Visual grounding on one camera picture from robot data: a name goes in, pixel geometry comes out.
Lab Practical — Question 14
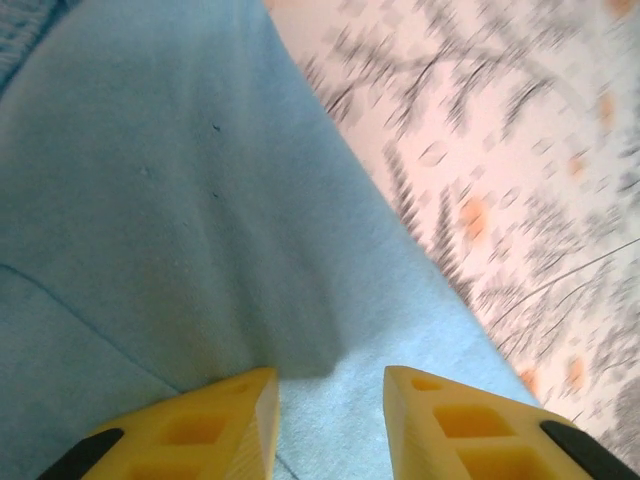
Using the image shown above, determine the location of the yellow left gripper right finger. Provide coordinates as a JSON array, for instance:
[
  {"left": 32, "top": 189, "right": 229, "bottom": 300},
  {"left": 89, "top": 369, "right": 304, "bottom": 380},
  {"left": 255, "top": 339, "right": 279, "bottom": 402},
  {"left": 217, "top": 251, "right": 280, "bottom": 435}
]
[{"left": 382, "top": 364, "right": 640, "bottom": 480}]

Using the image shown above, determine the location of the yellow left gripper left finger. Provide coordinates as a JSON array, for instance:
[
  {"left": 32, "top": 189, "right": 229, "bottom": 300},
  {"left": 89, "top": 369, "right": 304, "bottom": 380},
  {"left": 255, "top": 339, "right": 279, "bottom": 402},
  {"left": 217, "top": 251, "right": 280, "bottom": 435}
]
[{"left": 37, "top": 367, "right": 281, "bottom": 480}]

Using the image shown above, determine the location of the light blue printed t-shirt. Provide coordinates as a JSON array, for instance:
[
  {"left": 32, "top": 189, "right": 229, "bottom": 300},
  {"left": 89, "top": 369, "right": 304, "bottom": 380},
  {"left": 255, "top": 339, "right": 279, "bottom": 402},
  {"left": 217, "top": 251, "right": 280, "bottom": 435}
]
[{"left": 0, "top": 0, "right": 544, "bottom": 480}]

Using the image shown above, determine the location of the floral patterned tablecloth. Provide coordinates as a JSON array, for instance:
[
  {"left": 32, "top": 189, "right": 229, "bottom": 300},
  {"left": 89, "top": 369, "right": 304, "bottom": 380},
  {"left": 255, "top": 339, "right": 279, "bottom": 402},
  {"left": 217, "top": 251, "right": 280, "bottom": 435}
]
[{"left": 260, "top": 0, "right": 640, "bottom": 480}]

